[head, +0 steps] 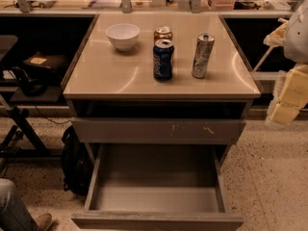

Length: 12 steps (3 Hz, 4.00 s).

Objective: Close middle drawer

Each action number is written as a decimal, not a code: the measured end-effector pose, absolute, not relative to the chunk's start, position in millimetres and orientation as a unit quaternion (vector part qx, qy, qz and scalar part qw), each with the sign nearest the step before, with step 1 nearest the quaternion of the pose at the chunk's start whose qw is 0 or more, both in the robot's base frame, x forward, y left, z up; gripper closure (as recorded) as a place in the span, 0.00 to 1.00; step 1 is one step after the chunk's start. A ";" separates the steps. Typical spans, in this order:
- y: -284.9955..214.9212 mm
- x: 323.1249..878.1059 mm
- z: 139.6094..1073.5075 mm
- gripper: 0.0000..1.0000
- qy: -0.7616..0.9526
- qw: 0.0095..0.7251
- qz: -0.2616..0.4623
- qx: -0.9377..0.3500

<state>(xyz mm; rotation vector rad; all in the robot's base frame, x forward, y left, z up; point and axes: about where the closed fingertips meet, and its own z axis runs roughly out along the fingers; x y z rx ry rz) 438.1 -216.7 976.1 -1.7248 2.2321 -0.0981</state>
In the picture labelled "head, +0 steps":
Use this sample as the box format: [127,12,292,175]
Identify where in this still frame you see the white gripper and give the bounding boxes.
[266,64,308,126]

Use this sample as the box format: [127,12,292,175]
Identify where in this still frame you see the grey drawer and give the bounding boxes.
[72,117,245,144]
[71,144,244,231]

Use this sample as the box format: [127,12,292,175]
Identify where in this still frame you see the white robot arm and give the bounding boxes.
[264,0,308,127]

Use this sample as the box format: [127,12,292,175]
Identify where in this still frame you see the grey drawer cabinet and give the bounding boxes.
[64,12,260,231]

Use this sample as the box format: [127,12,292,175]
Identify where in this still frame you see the white stick with tip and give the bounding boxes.
[253,17,288,72]

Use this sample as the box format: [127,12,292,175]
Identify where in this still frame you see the tall silver energy can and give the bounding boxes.
[192,33,215,78]

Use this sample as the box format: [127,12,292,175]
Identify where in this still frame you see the blue pepsi can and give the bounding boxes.
[153,39,174,81]

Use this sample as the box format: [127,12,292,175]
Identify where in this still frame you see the orange soda can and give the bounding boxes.
[154,26,172,41]

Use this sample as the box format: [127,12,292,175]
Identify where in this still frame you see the white ceramic bowl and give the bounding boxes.
[106,23,140,51]

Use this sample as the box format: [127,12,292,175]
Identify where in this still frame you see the black backpack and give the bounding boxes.
[61,126,93,196]

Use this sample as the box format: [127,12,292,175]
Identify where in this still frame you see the black box with label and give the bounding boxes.
[23,52,69,70]

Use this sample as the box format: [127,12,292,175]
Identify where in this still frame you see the black headphones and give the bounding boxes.
[13,66,47,97]

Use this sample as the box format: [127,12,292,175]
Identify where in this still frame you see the person leg in jeans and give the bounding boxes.
[0,179,39,231]

